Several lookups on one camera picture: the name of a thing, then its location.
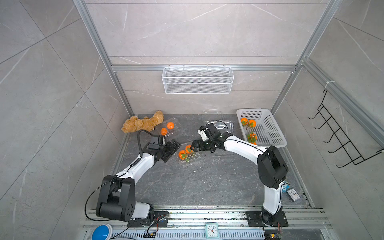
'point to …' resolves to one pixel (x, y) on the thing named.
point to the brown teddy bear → (134, 124)
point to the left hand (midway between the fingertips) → (179, 146)
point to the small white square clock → (293, 194)
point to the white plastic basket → (259, 127)
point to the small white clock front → (212, 230)
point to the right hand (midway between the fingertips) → (198, 147)
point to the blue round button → (101, 232)
